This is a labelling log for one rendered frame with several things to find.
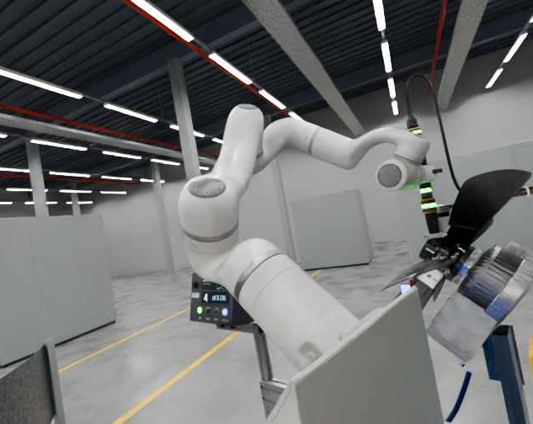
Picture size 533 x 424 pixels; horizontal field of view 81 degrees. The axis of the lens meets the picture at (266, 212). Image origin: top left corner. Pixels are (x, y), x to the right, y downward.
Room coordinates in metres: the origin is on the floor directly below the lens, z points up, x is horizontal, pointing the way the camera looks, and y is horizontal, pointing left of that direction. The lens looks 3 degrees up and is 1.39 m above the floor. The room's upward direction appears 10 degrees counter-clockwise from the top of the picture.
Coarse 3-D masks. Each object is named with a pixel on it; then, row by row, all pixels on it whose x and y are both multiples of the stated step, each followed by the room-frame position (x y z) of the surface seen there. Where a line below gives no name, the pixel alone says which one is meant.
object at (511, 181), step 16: (480, 176) 0.86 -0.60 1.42; (496, 176) 0.88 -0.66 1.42; (512, 176) 0.89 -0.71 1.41; (528, 176) 0.90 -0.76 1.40; (464, 192) 0.90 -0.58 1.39; (480, 192) 0.92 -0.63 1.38; (496, 192) 0.92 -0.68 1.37; (512, 192) 0.93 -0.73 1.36; (464, 208) 0.97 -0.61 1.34; (480, 208) 0.97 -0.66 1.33; (496, 208) 0.97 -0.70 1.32; (448, 224) 1.03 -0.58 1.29; (464, 224) 1.02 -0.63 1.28; (480, 224) 1.01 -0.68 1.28
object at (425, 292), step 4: (416, 280) 1.15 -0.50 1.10; (420, 280) 1.14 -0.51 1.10; (416, 284) 1.15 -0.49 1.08; (420, 284) 1.13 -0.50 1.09; (424, 284) 1.12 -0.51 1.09; (420, 288) 1.12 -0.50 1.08; (424, 288) 1.11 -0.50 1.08; (428, 288) 1.09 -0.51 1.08; (400, 292) 1.21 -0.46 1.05; (420, 292) 1.11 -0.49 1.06; (424, 292) 1.10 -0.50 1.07; (428, 292) 1.09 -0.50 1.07; (432, 292) 1.08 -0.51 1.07; (396, 296) 1.23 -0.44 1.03; (420, 296) 1.10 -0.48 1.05; (424, 296) 1.09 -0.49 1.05; (428, 296) 1.08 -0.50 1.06; (392, 300) 1.24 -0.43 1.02; (420, 300) 1.10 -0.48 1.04; (424, 300) 1.08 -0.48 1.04; (428, 300) 1.08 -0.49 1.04; (424, 304) 1.08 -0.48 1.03
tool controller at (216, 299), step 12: (192, 276) 1.28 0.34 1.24; (192, 288) 1.27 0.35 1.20; (204, 288) 1.21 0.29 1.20; (216, 288) 1.16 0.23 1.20; (192, 300) 1.26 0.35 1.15; (216, 300) 1.15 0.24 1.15; (228, 300) 1.11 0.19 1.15; (192, 312) 1.25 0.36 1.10; (204, 312) 1.19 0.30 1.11; (228, 312) 1.10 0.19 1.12; (240, 312) 1.12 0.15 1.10; (228, 324) 1.09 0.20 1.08; (240, 324) 1.11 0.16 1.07
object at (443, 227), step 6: (438, 210) 1.03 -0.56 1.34; (444, 210) 1.01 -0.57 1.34; (438, 216) 1.03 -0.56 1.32; (444, 216) 1.01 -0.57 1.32; (444, 222) 1.02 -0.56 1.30; (444, 228) 1.02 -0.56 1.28; (426, 234) 1.04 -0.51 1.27; (432, 234) 1.01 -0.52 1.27; (438, 234) 1.00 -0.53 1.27; (444, 234) 1.00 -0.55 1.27
